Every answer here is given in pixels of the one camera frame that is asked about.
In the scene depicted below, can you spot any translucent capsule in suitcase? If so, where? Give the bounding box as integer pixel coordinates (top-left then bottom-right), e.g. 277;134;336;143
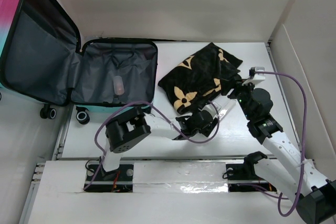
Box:
113;76;124;96

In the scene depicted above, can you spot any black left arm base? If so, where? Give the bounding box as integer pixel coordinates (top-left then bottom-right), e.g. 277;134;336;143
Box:
83;163;134;193

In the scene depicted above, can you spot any pink and teal suitcase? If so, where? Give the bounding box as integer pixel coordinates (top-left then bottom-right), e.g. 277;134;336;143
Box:
1;0;158;124

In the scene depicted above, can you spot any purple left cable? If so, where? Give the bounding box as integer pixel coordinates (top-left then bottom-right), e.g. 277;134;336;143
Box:
83;100;221;190

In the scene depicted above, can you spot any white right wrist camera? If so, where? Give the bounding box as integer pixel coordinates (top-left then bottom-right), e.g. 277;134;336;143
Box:
242;67;266;86

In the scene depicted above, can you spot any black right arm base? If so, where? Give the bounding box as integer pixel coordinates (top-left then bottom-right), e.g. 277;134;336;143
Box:
222;163;277;193

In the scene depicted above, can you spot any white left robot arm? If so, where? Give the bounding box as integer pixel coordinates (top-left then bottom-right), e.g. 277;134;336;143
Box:
99;102;235;180

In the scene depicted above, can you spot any black and tan blanket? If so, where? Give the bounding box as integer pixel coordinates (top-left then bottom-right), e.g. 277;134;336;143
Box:
158;42;243;115

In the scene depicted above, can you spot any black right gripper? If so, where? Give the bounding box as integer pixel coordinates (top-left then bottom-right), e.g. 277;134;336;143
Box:
220;76;257;121

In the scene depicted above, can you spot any aluminium rail frame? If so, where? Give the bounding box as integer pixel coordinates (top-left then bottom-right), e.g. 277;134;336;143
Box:
19;42;320;224

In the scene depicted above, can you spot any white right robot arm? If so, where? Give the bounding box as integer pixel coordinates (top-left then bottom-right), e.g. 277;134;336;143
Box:
228;81;335;223

